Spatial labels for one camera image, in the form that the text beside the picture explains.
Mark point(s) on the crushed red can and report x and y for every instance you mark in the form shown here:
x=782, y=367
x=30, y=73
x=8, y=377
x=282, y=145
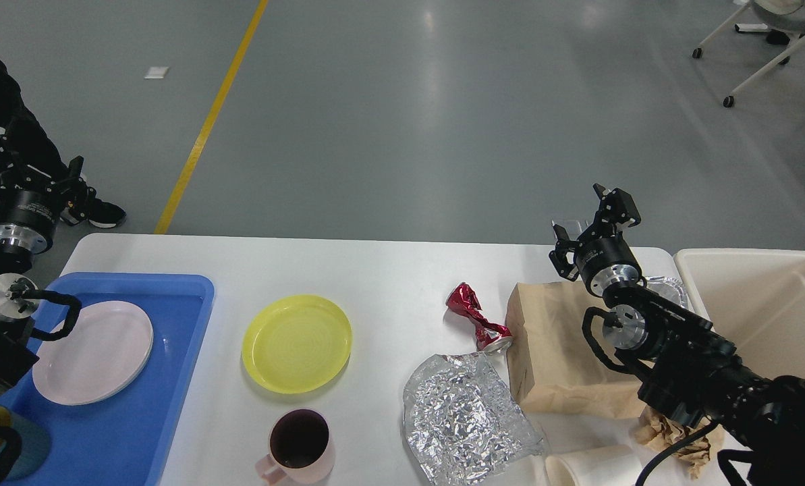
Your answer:
x=491, y=338

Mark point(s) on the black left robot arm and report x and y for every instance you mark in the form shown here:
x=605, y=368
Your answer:
x=26, y=311

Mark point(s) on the white paper cup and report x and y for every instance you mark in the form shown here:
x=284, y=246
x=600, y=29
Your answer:
x=610, y=465

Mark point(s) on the yellow plate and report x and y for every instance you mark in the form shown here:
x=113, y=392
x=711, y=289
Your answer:
x=297, y=344

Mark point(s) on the crumpled aluminium foil sheet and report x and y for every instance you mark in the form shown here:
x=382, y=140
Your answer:
x=461, y=422

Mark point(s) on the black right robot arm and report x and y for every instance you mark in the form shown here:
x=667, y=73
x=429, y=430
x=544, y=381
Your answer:
x=687, y=371

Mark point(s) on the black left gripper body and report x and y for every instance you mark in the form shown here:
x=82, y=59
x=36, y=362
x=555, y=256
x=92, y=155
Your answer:
x=29, y=214

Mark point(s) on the person in black clothes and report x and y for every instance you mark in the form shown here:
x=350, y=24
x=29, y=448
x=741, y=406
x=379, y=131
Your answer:
x=31, y=142

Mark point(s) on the pink mug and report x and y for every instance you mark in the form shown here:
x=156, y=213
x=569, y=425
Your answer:
x=301, y=449

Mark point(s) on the brown paper bag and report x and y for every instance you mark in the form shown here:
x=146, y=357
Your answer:
x=550, y=365

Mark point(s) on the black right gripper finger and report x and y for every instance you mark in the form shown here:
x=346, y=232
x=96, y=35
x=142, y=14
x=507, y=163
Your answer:
x=561, y=257
x=617, y=212

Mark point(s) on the beige plastic bin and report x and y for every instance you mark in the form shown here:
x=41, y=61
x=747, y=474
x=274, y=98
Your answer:
x=754, y=298

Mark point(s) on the blue plastic tray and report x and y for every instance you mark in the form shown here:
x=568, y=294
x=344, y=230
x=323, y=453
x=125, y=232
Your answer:
x=125, y=439

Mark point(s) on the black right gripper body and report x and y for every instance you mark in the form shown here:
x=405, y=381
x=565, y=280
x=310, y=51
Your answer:
x=603, y=261

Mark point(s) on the pink plate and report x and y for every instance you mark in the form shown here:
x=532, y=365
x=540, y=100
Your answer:
x=108, y=348

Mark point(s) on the crumpled brown paper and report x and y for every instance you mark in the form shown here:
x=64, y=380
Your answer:
x=658, y=432

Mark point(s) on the teal yellow cup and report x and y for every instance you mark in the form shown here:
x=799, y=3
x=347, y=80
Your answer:
x=24, y=446

